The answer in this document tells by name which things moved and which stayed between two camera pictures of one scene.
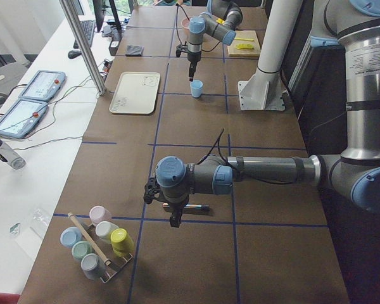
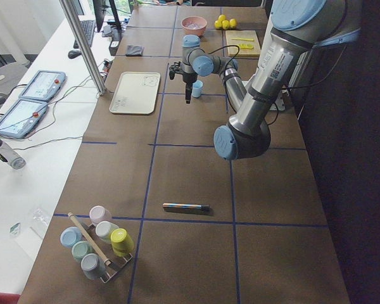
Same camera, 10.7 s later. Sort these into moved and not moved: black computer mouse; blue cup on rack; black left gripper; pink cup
Moved: black left gripper
Not moved: pink cup; black computer mouse; blue cup on rack
